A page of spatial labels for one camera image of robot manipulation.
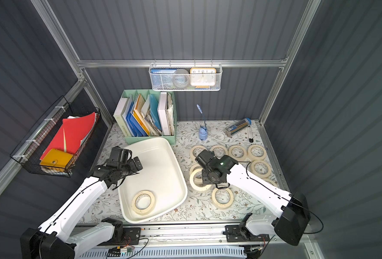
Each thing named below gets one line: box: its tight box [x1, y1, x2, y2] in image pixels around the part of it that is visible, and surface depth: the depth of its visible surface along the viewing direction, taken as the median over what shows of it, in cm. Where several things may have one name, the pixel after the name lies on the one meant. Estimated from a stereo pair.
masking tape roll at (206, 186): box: [189, 168, 213, 192], surface depth 77 cm
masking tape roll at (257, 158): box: [247, 144, 268, 161], surface depth 101 cm
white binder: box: [157, 92, 171, 136], surface depth 98 cm
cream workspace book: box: [113, 96, 132, 137], surface depth 94 cm
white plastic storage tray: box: [117, 137, 188, 224], surface depth 88 cm
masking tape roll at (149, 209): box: [131, 189, 156, 216], surface depth 81 cm
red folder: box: [39, 111, 96, 163], surface depth 75 cm
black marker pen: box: [247, 126, 254, 143], surface depth 114 cm
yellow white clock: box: [189, 67, 217, 87], surface depth 91 cm
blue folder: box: [126, 101, 149, 137], surface depth 98 cm
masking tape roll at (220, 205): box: [211, 187, 235, 210], surface depth 82 cm
